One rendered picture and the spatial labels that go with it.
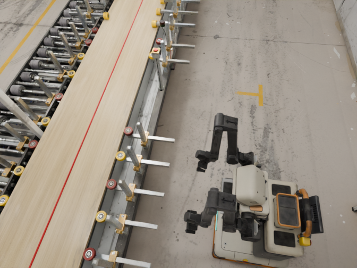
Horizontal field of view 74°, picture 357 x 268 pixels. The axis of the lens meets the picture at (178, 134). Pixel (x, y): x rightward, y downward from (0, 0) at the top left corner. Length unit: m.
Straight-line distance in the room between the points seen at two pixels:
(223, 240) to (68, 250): 1.31
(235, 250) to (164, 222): 0.80
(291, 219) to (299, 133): 1.72
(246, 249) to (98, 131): 1.71
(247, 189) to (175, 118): 2.06
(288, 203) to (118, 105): 1.68
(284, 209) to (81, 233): 1.46
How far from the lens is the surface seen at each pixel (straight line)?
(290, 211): 1.97
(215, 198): 1.11
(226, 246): 2.44
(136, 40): 3.04
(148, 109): 2.64
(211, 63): 4.02
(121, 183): 1.73
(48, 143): 2.39
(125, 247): 2.06
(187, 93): 3.57
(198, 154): 1.64
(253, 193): 1.40
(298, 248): 2.03
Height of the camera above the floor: 2.68
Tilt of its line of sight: 58 degrees down
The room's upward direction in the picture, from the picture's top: 5 degrees counter-clockwise
